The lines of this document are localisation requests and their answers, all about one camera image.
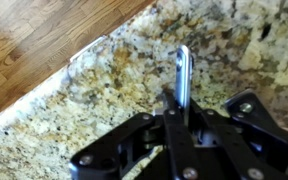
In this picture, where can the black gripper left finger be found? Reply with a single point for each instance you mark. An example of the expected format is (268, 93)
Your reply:
(177, 146)

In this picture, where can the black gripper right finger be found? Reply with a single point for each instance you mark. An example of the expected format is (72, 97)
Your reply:
(237, 150)

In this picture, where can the small steel measuring cup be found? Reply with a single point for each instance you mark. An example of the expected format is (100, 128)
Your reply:
(183, 73)

